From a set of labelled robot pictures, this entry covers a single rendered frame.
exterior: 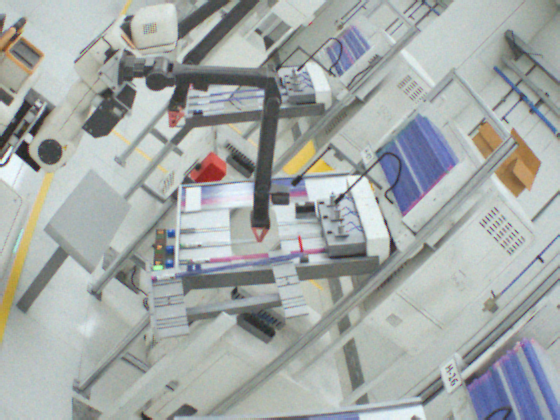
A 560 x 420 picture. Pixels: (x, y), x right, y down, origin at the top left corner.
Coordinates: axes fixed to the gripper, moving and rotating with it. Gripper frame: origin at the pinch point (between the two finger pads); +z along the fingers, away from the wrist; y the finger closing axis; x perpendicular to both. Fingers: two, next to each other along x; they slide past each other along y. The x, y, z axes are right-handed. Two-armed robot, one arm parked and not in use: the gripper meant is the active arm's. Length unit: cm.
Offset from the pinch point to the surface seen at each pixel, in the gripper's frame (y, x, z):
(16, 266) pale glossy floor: 27, 108, 32
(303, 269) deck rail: -21.3, -13.5, -0.3
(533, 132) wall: 193, -204, 30
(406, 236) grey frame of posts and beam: -25, -48, -15
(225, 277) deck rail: -21.0, 13.1, 3.0
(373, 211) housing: -0.6, -41.0, -11.7
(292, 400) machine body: -21, -14, 64
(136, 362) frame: -24, 48, 41
